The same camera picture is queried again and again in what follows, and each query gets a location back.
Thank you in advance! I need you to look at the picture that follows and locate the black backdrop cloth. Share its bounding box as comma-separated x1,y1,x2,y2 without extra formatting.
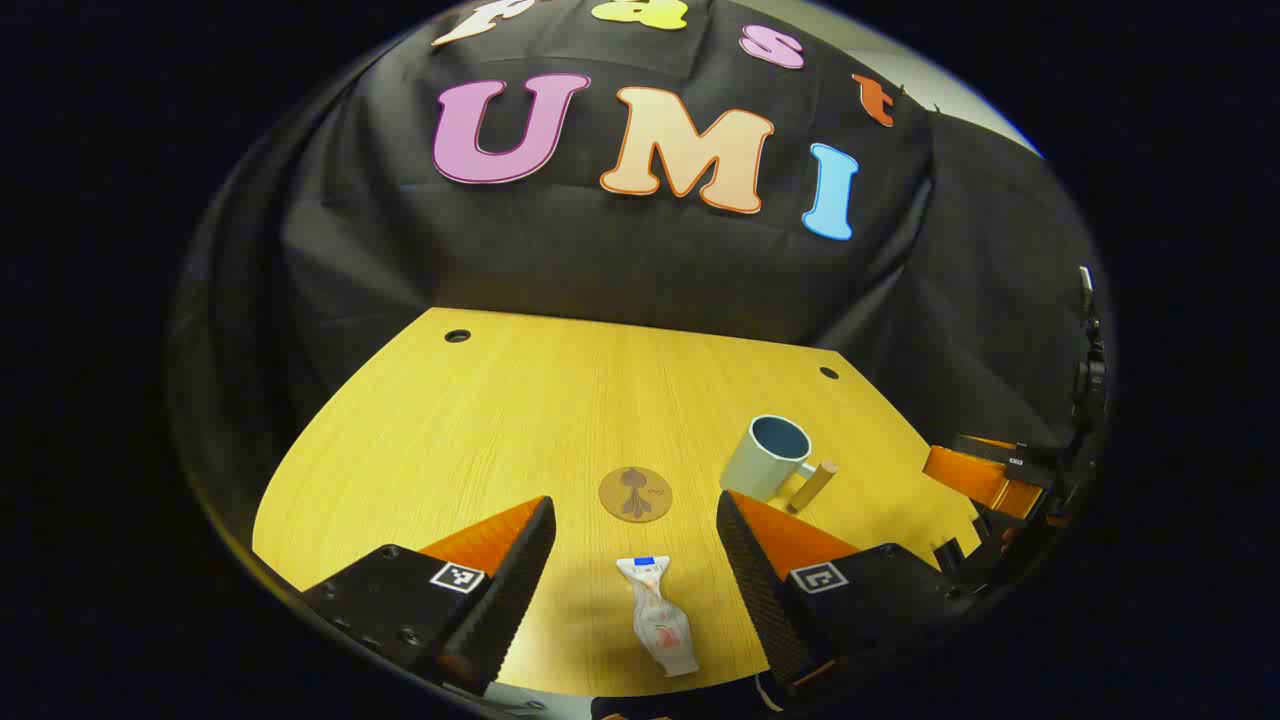
170,0,1101,561

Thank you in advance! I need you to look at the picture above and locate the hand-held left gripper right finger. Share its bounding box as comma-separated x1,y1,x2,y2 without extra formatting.
716,490,988,695

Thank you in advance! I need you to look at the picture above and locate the round cork coaster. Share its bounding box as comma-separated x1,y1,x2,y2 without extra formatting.
598,466,674,523

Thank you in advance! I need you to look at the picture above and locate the wooden desktop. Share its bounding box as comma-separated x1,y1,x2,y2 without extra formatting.
252,307,986,698

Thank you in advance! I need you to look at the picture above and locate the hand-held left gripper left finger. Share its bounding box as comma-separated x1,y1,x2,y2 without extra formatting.
300,495,557,693

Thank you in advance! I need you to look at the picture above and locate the white toothpaste tube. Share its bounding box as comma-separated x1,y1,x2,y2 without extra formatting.
616,556,700,678

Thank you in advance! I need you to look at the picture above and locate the pale green cup wooden handle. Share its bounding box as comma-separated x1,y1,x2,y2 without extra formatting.
720,415,839,516

